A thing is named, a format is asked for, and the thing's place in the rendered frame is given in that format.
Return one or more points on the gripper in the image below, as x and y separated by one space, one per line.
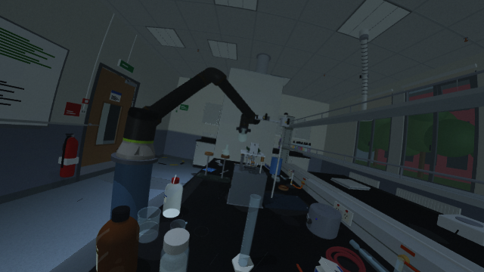
244 124

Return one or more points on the large round glass flask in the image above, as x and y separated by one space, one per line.
242 136

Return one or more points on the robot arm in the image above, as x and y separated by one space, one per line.
181 90

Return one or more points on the small round glass flask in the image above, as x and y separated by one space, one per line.
225 150

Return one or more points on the white cradle with green pad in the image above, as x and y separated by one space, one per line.
251 155

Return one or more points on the white stand clamp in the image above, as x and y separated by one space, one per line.
285 121

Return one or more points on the grey flask rack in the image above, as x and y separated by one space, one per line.
224 170

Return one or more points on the white stand rod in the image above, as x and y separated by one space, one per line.
276 166

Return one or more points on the white fume hood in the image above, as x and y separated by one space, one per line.
249 98

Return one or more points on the blue drum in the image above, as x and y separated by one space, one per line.
275 168

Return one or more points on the ceiling light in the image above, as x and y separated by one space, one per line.
222 49
374 19
165 36

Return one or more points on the white wash bottle red cap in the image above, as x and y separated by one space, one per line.
172 198

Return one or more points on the glass graduated cylinder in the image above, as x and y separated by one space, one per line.
250 226

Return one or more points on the small glass beaker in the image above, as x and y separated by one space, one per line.
178 224

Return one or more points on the white flat tray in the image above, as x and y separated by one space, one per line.
350 184

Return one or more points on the grey round heating mantle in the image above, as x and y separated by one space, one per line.
323 221

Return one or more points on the window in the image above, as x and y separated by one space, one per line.
372 143
453 147

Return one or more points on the green hanging sign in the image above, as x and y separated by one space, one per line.
125 65

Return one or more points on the white ribbed extraction pipe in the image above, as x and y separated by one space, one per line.
364 68

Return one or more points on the brown door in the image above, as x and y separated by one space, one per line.
109 124

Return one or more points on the large glass beaker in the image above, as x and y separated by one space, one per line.
149 226

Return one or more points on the white capped plastic bottle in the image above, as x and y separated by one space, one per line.
175 249

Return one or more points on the orange pen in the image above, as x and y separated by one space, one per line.
298 268

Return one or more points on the white small box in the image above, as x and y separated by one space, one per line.
327 265

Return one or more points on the red tubing coil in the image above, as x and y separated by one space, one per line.
349 255

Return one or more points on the white bench shelf unit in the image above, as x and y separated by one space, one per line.
378 226

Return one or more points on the amber glass bottle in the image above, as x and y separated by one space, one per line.
117 242

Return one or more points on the red fire extinguisher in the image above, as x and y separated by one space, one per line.
69 155

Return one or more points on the white glass pipette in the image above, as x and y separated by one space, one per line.
368 257

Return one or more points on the white sink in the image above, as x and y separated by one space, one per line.
459 226

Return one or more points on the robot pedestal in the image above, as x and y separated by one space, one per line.
130 185

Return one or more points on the red wall sign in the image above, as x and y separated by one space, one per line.
72 109

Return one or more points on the white wall board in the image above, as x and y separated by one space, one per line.
26 79

